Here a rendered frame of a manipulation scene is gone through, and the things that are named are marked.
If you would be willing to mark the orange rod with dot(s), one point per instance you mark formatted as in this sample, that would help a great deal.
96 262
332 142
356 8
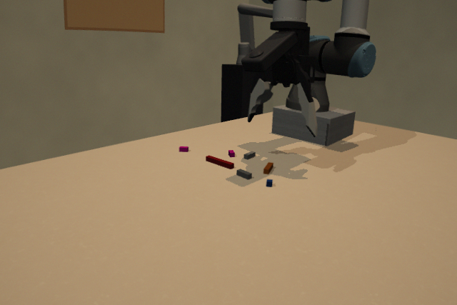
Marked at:
268 168

